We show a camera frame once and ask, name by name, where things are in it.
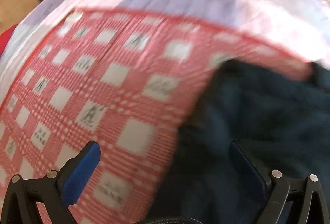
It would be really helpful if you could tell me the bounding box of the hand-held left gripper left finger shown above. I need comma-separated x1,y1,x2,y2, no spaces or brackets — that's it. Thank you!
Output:
0,141,101,224

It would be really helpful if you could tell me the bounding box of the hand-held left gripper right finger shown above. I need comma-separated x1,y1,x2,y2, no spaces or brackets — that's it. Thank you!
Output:
230,140,330,224

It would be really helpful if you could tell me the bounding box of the dark navy jacket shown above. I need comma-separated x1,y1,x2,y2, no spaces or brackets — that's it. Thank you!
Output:
152,59,330,224

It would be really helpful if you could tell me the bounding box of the red checked cloth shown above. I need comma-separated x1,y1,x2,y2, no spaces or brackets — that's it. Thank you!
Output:
0,7,314,224

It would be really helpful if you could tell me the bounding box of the bright red cloth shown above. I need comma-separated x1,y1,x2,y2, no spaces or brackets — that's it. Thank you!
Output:
0,26,18,57

